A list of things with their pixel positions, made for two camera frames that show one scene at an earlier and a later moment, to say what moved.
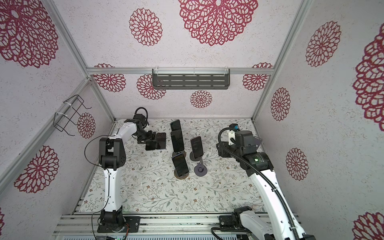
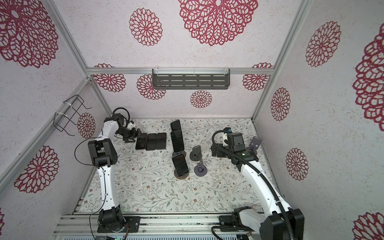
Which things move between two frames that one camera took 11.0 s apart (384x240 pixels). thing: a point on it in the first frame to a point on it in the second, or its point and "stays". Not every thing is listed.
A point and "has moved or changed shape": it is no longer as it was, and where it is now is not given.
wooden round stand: [182, 176] stays
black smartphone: [161, 140] stays
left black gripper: [150, 137] to [132, 135]
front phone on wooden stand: [180, 163] stays
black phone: [150, 145] stays
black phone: [197, 147] has moved or changed shape
